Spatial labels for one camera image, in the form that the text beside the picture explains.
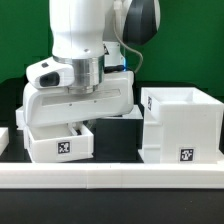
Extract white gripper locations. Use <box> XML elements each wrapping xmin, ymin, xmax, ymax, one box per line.
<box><xmin>23</xmin><ymin>57</ymin><xmax>134</xmax><ymax>136</ymax></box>

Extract white front drawer box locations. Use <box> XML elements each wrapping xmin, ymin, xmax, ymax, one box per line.
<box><xmin>24</xmin><ymin>124</ymin><xmax>94</xmax><ymax>163</ymax></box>

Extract white drawer box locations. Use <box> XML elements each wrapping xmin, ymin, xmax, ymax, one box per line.
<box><xmin>24</xmin><ymin>124</ymin><xmax>94</xmax><ymax>163</ymax></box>
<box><xmin>15</xmin><ymin>107</ymin><xmax>25</xmax><ymax>130</ymax></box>

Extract white drawer cabinet frame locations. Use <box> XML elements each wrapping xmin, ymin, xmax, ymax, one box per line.
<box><xmin>140</xmin><ymin>87</ymin><xmax>224</xmax><ymax>164</ymax></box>

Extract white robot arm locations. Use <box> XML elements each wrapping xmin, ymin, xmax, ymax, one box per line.
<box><xmin>23</xmin><ymin>0</ymin><xmax>160</xmax><ymax>128</ymax></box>

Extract white marker tag sheet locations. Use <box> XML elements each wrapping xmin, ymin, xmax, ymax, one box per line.
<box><xmin>110</xmin><ymin>105</ymin><xmax>143</xmax><ymax>120</ymax></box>

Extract white left barrier rail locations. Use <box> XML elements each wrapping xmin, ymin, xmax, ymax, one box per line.
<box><xmin>0</xmin><ymin>127</ymin><xmax>9</xmax><ymax>155</ymax></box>

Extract white barrier rail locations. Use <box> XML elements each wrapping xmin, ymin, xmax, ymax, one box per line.
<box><xmin>0</xmin><ymin>163</ymin><xmax>224</xmax><ymax>189</ymax></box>
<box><xmin>0</xmin><ymin>127</ymin><xmax>9</xmax><ymax>155</ymax></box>

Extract white front barrier rail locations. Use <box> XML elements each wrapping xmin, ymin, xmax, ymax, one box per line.
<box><xmin>0</xmin><ymin>163</ymin><xmax>224</xmax><ymax>189</ymax></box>

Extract white thin cable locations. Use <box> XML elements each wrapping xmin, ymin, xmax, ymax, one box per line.
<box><xmin>112</xmin><ymin>0</ymin><xmax>144</xmax><ymax>72</ymax></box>

